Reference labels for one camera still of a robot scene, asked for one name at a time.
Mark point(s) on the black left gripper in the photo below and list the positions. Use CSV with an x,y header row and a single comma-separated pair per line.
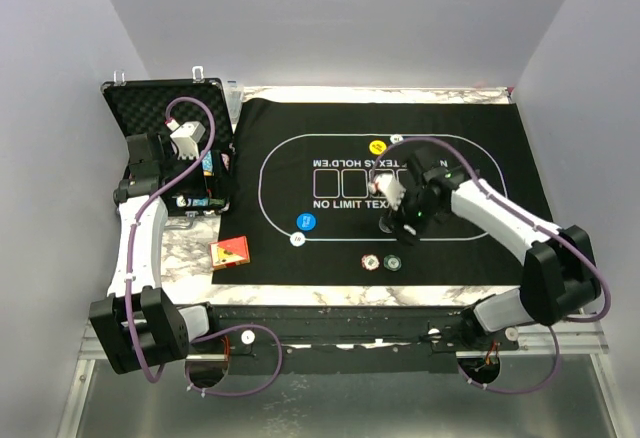
x,y
200,190

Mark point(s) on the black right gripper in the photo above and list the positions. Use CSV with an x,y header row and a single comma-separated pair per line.
x,y
395,220

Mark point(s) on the yellow big blind button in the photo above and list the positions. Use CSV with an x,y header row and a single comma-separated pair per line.
x,y
377,147

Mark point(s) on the green white poker chip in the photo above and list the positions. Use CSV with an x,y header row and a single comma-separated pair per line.
x,y
392,263

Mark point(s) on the red playing card box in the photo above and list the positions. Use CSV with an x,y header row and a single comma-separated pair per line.
x,y
229,253

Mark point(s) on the red white poker chip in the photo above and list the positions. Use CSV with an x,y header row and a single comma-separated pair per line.
x,y
370,262

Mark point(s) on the blue small blind button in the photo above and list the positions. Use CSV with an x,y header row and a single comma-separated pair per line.
x,y
306,222

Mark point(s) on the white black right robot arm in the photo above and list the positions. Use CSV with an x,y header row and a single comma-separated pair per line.
x,y
559,275

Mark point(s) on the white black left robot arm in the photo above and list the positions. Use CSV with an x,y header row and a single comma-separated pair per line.
x,y
137,324

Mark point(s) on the light blue chip stack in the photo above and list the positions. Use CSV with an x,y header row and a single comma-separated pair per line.
x,y
207,165

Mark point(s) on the black aluminium chip case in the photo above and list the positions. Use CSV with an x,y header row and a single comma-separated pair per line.
x,y
141,108

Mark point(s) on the black poker table mat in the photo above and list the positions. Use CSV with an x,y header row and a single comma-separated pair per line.
x,y
358,194

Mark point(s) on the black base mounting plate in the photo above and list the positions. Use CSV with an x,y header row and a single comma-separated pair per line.
x,y
348,339

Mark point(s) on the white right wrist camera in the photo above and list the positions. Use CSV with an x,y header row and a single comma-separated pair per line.
x,y
388,186

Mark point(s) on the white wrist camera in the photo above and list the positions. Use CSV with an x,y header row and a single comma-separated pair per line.
x,y
185,138
388,186

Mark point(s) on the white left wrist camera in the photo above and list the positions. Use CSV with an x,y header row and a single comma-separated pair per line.
x,y
185,138

